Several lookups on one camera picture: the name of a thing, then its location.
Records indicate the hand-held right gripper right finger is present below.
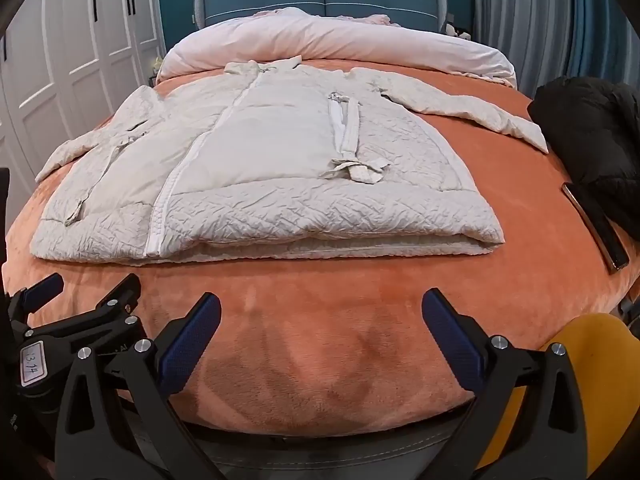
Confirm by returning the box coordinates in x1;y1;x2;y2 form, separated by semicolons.
421;287;589;480

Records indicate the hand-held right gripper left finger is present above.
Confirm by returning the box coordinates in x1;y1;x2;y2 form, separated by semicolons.
54;291;223;480

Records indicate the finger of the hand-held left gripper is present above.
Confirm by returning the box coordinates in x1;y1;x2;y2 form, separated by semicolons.
25;274;151;361
4;273;65;332

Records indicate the white quilted coat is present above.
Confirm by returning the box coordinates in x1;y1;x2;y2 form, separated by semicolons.
29;55;550;265

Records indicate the orange plush blanket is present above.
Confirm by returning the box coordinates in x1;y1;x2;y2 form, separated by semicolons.
0;72;640;436

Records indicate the yellow chair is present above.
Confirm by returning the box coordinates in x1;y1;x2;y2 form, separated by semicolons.
480;312;636;480

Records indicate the dark smartphone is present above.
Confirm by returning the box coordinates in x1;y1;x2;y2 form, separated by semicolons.
561;181;630;275

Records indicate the white wardrobe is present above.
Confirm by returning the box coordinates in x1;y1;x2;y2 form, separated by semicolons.
0;0;168;201

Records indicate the black jacket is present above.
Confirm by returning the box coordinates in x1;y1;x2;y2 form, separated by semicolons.
527;76;640;271

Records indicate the pink duvet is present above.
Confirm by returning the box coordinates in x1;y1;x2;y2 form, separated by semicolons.
156;7;518;88

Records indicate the grey curtain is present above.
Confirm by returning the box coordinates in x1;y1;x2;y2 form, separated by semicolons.
472;0;576;88

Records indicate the blue curtain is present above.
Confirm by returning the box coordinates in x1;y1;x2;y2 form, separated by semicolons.
565;0;640;86

